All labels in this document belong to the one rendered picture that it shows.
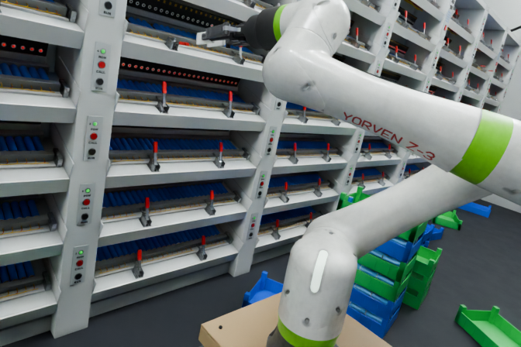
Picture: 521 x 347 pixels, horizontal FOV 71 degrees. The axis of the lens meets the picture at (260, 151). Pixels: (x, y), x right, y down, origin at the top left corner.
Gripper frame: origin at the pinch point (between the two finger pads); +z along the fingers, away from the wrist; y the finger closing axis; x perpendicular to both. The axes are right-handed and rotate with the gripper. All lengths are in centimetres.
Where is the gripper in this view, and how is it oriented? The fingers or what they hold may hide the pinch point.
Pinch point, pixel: (210, 39)
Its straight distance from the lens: 100.5
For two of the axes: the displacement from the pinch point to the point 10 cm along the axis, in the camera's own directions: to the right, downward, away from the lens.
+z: -7.2, -1.2, 6.9
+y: 6.9, -0.1, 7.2
